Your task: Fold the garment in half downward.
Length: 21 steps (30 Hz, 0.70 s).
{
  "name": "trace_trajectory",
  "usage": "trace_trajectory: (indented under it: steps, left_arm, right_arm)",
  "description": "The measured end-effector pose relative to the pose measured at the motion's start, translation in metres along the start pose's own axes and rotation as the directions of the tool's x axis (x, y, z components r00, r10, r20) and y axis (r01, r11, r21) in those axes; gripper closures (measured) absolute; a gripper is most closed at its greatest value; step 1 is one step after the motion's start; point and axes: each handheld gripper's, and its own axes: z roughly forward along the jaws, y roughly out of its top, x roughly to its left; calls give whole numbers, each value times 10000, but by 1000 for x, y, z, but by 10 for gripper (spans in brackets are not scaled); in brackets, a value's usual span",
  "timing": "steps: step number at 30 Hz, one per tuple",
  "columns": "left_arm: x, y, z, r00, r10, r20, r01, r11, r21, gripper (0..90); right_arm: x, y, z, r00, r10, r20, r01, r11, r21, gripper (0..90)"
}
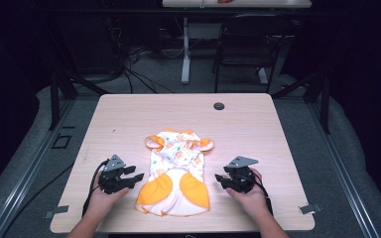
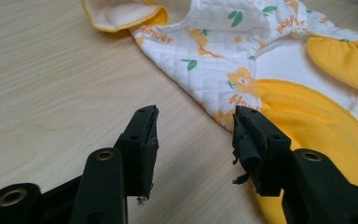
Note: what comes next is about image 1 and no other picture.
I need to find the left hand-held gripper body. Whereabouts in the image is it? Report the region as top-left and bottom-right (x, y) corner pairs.
(97, 154), (137, 195)

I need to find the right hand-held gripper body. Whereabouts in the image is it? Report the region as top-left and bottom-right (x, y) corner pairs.
(223, 155), (260, 195)

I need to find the person's left hand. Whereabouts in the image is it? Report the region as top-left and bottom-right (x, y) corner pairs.
(84, 185), (131, 220)

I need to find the person's right hand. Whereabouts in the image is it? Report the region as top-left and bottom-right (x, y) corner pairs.
(225, 168), (273, 221)

